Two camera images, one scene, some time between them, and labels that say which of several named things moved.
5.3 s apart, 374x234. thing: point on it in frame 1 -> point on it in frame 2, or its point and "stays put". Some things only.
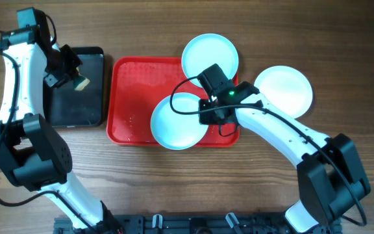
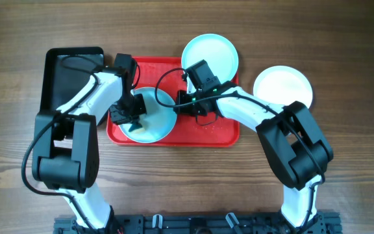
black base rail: [195, 224] stays put
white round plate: [286, 89] stays put
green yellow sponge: [80, 81] -> [139, 130]
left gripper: [71, 58] -> [118, 119]
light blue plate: [178, 131] -> [159, 119]
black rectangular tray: [64, 106] stays put
